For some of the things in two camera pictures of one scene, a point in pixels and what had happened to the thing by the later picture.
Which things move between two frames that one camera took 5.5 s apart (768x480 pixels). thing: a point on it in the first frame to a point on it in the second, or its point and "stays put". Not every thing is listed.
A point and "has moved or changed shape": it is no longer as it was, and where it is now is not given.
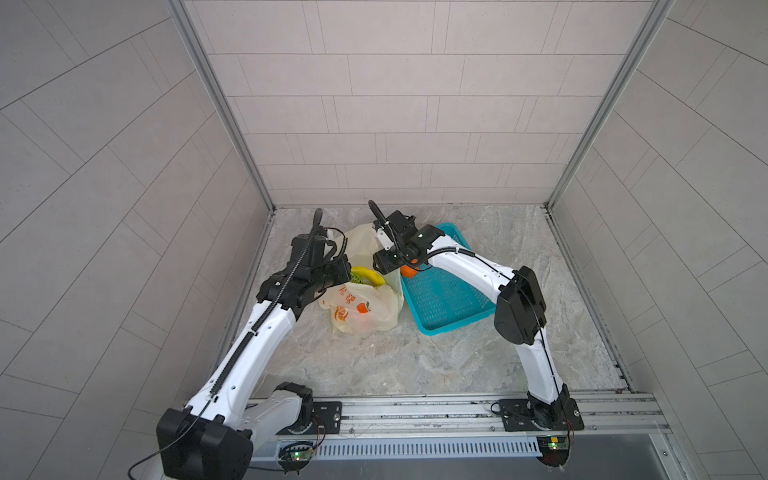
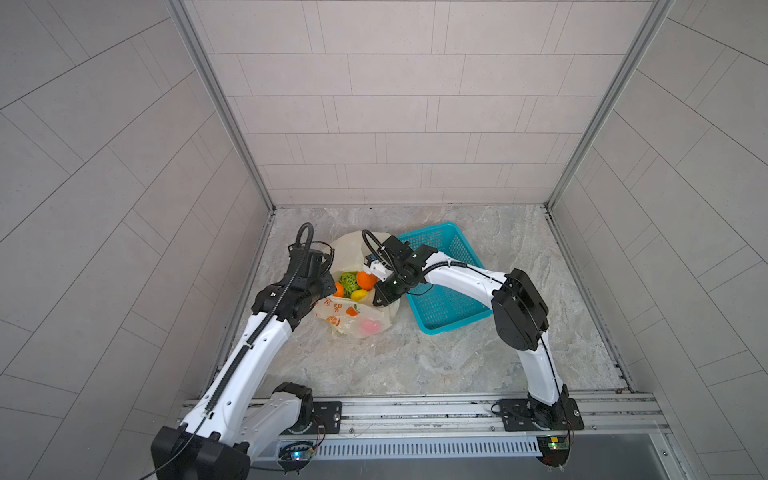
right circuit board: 554,449 stays put
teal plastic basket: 441,301 stays put
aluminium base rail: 617,415 stays put
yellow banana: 369,274 has moved or changed shape
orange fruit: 408,271 has moved or changed shape
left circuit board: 294,456 stays put
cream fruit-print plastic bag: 357,307 stays put
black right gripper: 384,262 to 385,295
